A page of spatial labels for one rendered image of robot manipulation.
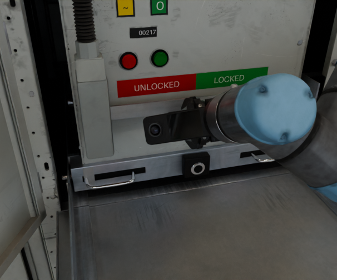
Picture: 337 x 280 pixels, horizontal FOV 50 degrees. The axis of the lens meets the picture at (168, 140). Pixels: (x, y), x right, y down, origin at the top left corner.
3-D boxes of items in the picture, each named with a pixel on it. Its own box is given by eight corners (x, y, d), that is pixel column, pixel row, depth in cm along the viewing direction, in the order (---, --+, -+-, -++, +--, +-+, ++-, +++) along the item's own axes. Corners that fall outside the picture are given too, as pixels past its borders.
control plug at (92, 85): (114, 156, 64) (106, 60, 55) (87, 160, 63) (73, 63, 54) (109, 135, 70) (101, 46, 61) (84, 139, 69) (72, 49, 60)
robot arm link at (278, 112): (302, 163, 37) (238, 115, 35) (253, 159, 48) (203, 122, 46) (339, 101, 38) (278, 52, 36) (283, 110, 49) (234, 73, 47)
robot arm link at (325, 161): (405, 131, 43) (339, 76, 41) (370, 212, 40) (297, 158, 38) (354, 139, 51) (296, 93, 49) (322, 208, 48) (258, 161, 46)
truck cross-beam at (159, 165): (297, 156, 89) (301, 135, 86) (74, 191, 77) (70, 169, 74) (286, 146, 93) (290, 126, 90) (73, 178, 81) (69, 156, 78)
